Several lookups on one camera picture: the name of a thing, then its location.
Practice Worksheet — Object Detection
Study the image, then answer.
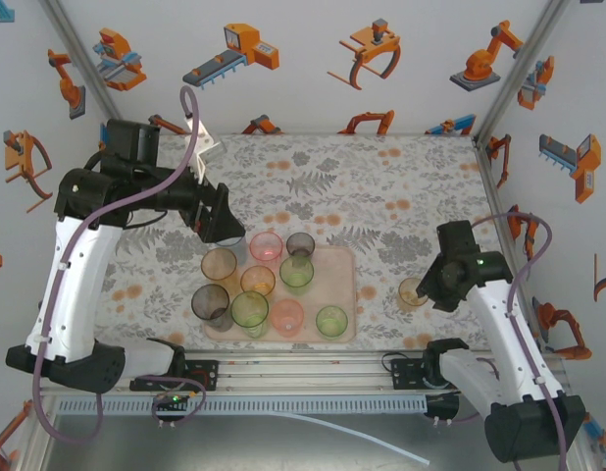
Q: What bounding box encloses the aluminium corner post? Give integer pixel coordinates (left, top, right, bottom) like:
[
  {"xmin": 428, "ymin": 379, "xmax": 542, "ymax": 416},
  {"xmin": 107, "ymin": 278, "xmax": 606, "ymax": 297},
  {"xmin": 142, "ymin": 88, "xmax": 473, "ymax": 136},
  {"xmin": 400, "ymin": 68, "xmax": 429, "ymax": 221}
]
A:
[
  {"xmin": 476, "ymin": 0, "xmax": 573, "ymax": 144},
  {"xmin": 37, "ymin": 0, "xmax": 135, "ymax": 146}
]

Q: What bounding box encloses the black controller housing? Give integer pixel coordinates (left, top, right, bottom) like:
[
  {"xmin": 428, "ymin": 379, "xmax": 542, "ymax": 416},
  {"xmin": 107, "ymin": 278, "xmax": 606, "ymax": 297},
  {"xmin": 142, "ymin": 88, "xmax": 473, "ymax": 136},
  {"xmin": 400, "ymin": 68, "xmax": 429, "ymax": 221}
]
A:
[{"xmin": 423, "ymin": 392, "xmax": 461, "ymax": 424}]

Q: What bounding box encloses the short green plastic glass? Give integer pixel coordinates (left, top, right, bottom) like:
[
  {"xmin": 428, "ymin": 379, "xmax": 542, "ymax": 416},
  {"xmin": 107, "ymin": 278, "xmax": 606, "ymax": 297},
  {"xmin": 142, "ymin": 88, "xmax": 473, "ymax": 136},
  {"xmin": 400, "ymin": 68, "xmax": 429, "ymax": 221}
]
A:
[{"xmin": 315, "ymin": 305, "xmax": 349, "ymax": 340}]

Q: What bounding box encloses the short orange plastic glass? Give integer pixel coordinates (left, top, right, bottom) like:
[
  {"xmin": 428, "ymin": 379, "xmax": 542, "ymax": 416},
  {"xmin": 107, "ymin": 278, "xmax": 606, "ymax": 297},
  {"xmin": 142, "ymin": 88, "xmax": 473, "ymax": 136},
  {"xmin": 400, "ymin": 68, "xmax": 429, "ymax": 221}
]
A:
[
  {"xmin": 397, "ymin": 277, "xmax": 430, "ymax": 311},
  {"xmin": 239, "ymin": 265, "xmax": 277, "ymax": 298}
]

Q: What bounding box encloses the small controller board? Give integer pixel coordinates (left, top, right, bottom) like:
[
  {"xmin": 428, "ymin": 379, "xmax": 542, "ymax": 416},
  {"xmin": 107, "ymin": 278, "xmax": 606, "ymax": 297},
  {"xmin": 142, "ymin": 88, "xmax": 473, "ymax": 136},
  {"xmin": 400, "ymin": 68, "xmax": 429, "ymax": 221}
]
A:
[{"xmin": 153, "ymin": 391, "xmax": 192, "ymax": 418}]

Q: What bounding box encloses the aluminium rail frame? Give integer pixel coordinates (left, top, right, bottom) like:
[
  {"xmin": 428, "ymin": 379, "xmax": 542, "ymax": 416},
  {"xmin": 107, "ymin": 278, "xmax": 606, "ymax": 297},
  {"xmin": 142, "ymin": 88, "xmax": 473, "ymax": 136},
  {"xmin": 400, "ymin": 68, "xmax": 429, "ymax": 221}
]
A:
[{"xmin": 37, "ymin": 348, "xmax": 572, "ymax": 396}]

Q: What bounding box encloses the short grey plastic glass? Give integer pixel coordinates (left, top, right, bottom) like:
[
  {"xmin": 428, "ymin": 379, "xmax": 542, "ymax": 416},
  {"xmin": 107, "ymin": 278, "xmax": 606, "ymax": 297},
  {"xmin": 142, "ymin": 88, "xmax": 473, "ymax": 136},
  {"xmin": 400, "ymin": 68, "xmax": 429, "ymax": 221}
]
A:
[{"xmin": 284, "ymin": 232, "xmax": 317, "ymax": 260}]

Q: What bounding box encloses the tall blue plastic glass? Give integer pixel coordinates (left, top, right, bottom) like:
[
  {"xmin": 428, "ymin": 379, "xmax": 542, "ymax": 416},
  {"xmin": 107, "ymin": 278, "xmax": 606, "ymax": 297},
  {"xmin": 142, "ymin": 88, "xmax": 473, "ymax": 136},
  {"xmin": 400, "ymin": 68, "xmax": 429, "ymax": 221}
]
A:
[{"xmin": 214, "ymin": 235, "xmax": 249, "ymax": 266}]

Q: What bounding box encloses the pink plastic glass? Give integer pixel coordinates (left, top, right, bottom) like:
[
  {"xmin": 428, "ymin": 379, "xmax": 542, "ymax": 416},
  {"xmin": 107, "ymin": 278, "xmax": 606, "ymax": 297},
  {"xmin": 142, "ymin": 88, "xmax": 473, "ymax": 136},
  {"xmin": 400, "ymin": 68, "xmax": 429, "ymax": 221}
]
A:
[{"xmin": 248, "ymin": 231, "xmax": 284, "ymax": 269}]

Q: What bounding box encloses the pink rectangular tray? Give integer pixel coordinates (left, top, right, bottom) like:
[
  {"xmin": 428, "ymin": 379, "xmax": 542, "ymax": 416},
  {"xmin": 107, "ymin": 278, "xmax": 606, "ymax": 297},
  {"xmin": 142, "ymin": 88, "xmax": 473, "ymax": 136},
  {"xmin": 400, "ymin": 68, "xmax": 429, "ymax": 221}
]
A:
[{"xmin": 203, "ymin": 243, "xmax": 358, "ymax": 344}]

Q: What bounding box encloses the tall green plastic glass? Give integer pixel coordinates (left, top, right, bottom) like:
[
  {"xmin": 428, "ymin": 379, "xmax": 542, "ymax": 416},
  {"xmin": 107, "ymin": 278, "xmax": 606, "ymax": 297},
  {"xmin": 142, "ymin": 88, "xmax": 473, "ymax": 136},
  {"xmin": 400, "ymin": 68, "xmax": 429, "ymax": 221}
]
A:
[
  {"xmin": 229, "ymin": 289, "xmax": 271, "ymax": 340},
  {"xmin": 278, "ymin": 255, "xmax": 316, "ymax": 296}
]

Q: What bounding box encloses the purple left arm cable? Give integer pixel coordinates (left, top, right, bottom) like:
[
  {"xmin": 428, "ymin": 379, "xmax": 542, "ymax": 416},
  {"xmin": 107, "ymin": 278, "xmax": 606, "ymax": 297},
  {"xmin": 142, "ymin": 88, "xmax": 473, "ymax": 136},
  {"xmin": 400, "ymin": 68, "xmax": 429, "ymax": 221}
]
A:
[{"xmin": 31, "ymin": 85, "xmax": 201, "ymax": 445}]

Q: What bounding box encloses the steel lower panel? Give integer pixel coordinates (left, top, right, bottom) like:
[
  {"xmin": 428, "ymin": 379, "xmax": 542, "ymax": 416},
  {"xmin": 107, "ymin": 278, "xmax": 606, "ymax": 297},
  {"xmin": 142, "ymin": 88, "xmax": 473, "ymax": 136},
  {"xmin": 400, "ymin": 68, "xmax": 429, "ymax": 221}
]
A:
[{"xmin": 40, "ymin": 412, "xmax": 572, "ymax": 471}]

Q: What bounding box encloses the salmon textured plastic glass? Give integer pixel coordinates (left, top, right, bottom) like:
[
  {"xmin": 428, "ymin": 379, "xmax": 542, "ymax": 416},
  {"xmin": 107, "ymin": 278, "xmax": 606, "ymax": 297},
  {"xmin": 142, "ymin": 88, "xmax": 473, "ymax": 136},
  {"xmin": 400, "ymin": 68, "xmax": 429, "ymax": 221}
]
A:
[{"xmin": 270, "ymin": 298, "xmax": 305, "ymax": 338}]

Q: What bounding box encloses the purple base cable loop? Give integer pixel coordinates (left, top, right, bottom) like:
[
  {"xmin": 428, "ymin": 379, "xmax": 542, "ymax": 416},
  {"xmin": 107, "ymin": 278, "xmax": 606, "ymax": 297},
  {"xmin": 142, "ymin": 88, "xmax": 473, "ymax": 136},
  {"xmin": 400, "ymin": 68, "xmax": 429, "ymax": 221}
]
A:
[{"xmin": 135, "ymin": 375, "xmax": 209, "ymax": 426}]

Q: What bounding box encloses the aluminium side rail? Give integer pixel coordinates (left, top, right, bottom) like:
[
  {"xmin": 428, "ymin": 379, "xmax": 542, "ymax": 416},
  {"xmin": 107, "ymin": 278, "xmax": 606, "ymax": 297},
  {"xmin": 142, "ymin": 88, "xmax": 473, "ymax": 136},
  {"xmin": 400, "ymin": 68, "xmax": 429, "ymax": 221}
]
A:
[{"xmin": 472, "ymin": 136, "xmax": 567, "ymax": 362}]

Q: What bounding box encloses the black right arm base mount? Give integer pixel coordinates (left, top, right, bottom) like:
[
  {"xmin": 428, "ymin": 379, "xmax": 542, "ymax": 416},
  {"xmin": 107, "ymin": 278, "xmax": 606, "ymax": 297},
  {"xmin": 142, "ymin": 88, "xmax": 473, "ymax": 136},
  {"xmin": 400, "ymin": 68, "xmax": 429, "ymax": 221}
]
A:
[{"xmin": 389, "ymin": 356, "xmax": 431, "ymax": 392}]

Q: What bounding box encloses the floral tablecloth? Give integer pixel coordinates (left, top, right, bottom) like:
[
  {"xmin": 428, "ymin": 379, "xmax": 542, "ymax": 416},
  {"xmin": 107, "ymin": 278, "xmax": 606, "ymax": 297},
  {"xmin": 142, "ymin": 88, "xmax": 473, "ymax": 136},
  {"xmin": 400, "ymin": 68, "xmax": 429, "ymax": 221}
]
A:
[{"xmin": 94, "ymin": 132, "xmax": 547, "ymax": 352}]

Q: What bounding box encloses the tall orange plastic glass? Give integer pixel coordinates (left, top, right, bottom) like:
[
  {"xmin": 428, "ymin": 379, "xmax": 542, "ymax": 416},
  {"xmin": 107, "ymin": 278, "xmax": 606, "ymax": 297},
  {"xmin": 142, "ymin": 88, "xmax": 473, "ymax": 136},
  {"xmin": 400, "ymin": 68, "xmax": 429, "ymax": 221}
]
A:
[{"xmin": 200, "ymin": 247, "xmax": 240, "ymax": 294}]

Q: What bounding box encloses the tall grey plastic glass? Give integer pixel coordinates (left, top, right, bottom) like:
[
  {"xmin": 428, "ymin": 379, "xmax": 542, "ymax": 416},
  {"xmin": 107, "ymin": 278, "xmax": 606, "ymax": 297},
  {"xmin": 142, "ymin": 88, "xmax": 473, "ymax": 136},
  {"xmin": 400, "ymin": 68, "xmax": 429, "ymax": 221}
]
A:
[{"xmin": 191, "ymin": 283, "xmax": 234, "ymax": 333}]

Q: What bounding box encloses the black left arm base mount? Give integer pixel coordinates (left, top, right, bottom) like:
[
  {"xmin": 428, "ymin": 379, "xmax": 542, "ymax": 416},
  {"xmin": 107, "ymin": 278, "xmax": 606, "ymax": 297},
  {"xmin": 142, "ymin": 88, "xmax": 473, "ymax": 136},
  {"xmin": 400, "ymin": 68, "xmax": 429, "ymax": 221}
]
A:
[{"xmin": 129, "ymin": 359, "xmax": 221, "ymax": 393}]

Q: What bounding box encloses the white slotted cable duct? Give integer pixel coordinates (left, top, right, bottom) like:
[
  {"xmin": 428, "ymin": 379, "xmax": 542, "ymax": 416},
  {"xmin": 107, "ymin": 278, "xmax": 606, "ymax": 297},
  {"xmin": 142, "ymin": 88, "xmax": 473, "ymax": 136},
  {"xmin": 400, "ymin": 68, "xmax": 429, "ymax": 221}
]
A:
[{"xmin": 55, "ymin": 395, "xmax": 428, "ymax": 414}]

